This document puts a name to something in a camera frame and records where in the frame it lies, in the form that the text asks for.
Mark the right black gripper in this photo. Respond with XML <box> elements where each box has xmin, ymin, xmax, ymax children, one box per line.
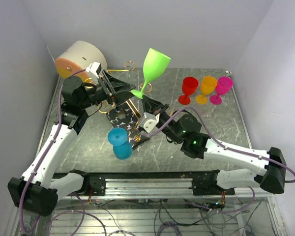
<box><xmin>141</xmin><ymin>94</ymin><xmax>182</xmax><ymax>145</ymax></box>

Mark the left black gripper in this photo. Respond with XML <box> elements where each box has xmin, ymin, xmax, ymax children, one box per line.
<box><xmin>79</xmin><ymin>69</ymin><xmax>135</xmax><ymax>110</ymax></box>

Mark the green plastic wine glass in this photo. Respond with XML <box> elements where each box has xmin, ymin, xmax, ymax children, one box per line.
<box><xmin>131</xmin><ymin>48</ymin><xmax>171</xmax><ymax>99</ymax></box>

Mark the red plastic wine glass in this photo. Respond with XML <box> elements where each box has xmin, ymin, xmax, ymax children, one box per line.
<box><xmin>178</xmin><ymin>76</ymin><xmax>199</xmax><ymax>106</ymax></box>

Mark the orange plastic wine glass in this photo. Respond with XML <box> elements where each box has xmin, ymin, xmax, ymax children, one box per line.
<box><xmin>195</xmin><ymin>76</ymin><xmax>217</xmax><ymax>105</ymax></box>

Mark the magenta plastic wine glass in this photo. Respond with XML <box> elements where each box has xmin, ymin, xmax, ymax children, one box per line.
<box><xmin>209</xmin><ymin>76</ymin><xmax>233</xmax><ymax>105</ymax></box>

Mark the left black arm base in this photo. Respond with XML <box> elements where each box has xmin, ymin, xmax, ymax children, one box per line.
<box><xmin>70</xmin><ymin>170</ymin><xmax>106</xmax><ymax>196</ymax></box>

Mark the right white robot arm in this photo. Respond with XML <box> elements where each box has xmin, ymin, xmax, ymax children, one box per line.
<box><xmin>139</xmin><ymin>95</ymin><xmax>287</xmax><ymax>195</ymax></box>

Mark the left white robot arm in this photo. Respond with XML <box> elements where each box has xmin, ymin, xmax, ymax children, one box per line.
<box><xmin>7</xmin><ymin>71</ymin><xmax>135</xmax><ymax>216</ymax></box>

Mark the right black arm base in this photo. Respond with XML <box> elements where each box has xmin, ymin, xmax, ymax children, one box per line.
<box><xmin>185</xmin><ymin>170</ymin><xmax>235</xmax><ymax>196</ymax></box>

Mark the blue plastic wine glass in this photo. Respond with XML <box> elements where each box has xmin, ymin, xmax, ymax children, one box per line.
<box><xmin>108</xmin><ymin>127</ymin><xmax>133</xmax><ymax>160</ymax></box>

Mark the round beige drawer cabinet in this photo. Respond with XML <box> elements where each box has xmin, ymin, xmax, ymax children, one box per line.
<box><xmin>55</xmin><ymin>40</ymin><xmax>107</xmax><ymax>79</ymax></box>

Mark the gold wire wine glass rack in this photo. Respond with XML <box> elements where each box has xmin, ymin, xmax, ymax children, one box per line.
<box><xmin>99</xmin><ymin>68</ymin><xmax>148</xmax><ymax>149</ymax></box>

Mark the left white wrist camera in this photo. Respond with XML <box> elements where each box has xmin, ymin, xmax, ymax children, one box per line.
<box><xmin>86</xmin><ymin>61</ymin><xmax>101</xmax><ymax>85</ymax></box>

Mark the aluminium rail frame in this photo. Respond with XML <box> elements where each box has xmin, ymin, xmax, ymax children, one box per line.
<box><xmin>16</xmin><ymin>178</ymin><xmax>280</xmax><ymax>236</ymax></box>

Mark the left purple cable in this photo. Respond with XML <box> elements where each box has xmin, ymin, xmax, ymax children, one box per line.
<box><xmin>18</xmin><ymin>70</ymin><xmax>89</xmax><ymax>234</ymax></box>

